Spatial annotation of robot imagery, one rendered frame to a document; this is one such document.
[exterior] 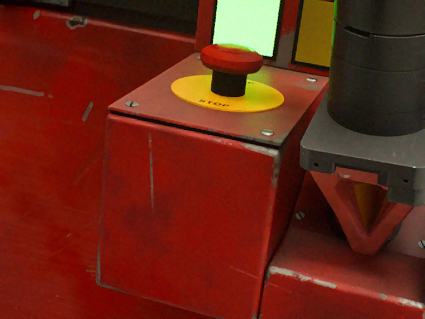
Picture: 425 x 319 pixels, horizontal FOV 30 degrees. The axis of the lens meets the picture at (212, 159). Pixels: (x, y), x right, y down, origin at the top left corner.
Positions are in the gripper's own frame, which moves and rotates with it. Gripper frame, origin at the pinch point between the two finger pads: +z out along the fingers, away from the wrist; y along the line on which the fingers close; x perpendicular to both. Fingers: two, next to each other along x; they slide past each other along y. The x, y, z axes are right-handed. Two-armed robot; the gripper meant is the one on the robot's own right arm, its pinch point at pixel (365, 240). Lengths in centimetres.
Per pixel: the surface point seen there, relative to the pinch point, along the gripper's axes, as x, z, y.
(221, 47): 10.5, -9.6, 4.0
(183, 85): 12.8, -7.0, 3.0
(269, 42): 9.7, -6.5, 12.0
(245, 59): 8.7, -9.5, 3.0
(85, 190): 29.6, 14.2, 16.8
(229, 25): 12.8, -7.4, 12.1
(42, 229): 34.3, 19.3, 15.5
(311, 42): 6.7, -6.8, 12.1
